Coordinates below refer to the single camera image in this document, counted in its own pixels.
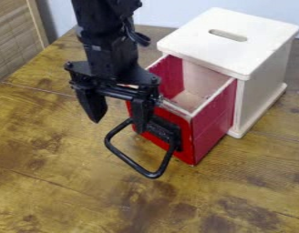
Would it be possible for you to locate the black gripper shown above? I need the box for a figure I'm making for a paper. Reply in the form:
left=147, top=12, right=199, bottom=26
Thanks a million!
left=64, top=35, right=160, bottom=134

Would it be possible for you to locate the black metal drawer handle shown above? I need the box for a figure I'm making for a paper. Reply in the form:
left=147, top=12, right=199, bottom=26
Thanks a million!
left=103, top=116, right=183, bottom=180

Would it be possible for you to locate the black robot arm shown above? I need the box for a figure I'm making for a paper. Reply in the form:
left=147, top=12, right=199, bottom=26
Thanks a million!
left=64, top=0, right=160, bottom=133

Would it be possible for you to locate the black cable loop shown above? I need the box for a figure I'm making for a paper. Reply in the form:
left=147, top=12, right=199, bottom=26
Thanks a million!
left=121, top=17, right=152, bottom=47

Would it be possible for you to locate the white wooden box cabinet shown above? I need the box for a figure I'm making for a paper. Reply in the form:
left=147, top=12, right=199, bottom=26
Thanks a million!
left=156, top=7, right=299, bottom=138

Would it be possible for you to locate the red wooden drawer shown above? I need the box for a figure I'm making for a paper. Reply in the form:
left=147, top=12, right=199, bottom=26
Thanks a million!
left=125, top=54, right=238, bottom=167

